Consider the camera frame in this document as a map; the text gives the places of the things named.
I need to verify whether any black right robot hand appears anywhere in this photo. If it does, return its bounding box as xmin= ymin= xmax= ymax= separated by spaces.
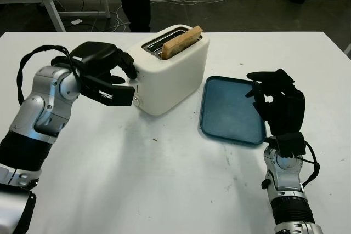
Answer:
xmin=245 ymin=68 xmax=307 ymax=136

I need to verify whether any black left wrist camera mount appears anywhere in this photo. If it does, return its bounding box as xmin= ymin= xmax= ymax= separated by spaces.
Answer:
xmin=78 ymin=68 xmax=136 ymax=107

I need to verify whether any slice of brown bread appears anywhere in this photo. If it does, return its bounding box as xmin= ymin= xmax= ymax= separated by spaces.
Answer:
xmin=161 ymin=25 xmax=205 ymax=60

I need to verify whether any blue plastic tray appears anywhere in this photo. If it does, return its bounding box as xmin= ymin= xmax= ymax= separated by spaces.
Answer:
xmin=199 ymin=75 xmax=268 ymax=146

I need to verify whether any white two-slot toaster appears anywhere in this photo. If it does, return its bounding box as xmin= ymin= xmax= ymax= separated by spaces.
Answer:
xmin=126 ymin=24 xmax=211 ymax=116

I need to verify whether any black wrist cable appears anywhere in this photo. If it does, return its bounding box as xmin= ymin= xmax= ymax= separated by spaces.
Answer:
xmin=16 ymin=44 xmax=83 ymax=106
xmin=298 ymin=141 xmax=321 ymax=189

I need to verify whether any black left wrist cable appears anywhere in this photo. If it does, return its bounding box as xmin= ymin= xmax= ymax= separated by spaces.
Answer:
xmin=16 ymin=44 xmax=83 ymax=106

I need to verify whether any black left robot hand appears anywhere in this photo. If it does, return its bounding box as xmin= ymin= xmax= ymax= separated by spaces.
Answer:
xmin=70 ymin=41 xmax=138 ymax=84

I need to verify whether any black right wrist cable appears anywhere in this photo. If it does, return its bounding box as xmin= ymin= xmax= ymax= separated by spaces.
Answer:
xmin=298 ymin=141 xmax=321 ymax=189

